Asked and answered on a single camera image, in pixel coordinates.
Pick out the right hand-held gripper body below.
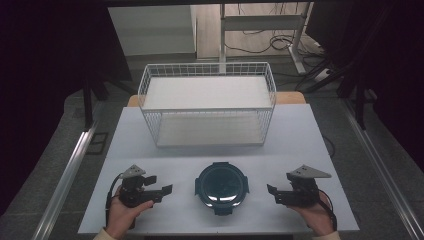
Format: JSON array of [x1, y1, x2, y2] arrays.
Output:
[[286, 164, 333, 208]]

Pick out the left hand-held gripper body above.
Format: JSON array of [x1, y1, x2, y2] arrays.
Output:
[[118, 164, 156, 209]]

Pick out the person's left hand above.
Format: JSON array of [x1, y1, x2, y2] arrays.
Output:
[[105, 186, 155, 239]]

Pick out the person's right hand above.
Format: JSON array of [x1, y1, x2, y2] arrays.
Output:
[[288, 193, 334, 237]]

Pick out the dark floor grate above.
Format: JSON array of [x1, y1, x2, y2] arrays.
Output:
[[86, 132, 110, 156]]

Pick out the dark round lidded container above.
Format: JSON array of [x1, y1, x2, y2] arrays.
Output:
[[194, 161, 250, 216]]

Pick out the black stand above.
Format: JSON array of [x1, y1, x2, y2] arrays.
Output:
[[296, 3, 394, 131], [81, 71, 134, 132]]

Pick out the white power strip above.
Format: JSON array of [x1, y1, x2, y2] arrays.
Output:
[[313, 67, 332, 83]]

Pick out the white panel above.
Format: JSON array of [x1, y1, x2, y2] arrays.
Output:
[[107, 4, 197, 57]]

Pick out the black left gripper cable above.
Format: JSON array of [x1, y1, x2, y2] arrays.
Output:
[[105, 172, 124, 228]]

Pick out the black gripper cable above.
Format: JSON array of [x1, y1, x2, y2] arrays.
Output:
[[318, 189, 338, 232], [105, 172, 124, 228]]

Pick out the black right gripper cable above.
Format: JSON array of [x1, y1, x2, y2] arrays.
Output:
[[318, 189, 338, 232]]

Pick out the aluminium rail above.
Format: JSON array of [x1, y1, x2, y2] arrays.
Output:
[[31, 101, 104, 240], [343, 99, 424, 240]]

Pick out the white two-tier wire rack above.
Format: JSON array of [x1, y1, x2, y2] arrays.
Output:
[[137, 61, 277, 148]]

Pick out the black floor cables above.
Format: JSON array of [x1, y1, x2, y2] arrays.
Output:
[[223, 3, 331, 59]]

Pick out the white metal desk frame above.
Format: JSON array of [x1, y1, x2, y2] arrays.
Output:
[[218, 2, 315, 75]]

